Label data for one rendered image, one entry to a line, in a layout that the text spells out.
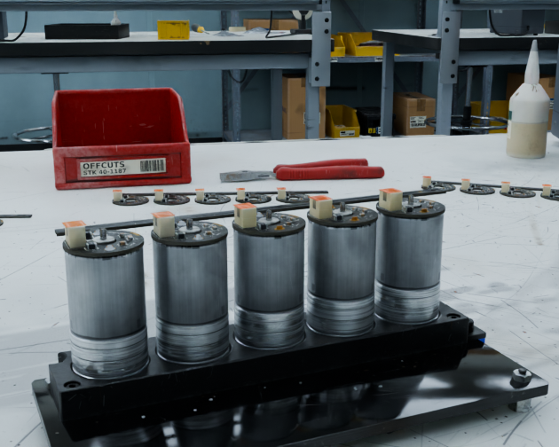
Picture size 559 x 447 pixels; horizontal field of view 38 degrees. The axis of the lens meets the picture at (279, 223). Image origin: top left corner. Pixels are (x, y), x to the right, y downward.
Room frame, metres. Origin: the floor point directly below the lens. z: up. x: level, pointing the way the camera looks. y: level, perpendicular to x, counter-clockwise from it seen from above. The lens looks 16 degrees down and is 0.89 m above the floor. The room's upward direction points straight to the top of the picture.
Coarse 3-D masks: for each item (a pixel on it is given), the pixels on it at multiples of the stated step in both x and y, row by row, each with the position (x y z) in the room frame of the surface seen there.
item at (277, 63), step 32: (192, 32) 3.21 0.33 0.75; (288, 32) 3.21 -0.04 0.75; (0, 64) 2.53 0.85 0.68; (32, 64) 2.55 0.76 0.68; (64, 64) 2.57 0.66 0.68; (96, 64) 2.59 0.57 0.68; (128, 64) 2.61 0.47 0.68; (160, 64) 2.63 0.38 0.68; (192, 64) 2.65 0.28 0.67; (224, 64) 2.67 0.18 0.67; (256, 64) 2.69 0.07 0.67; (288, 64) 2.71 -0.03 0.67
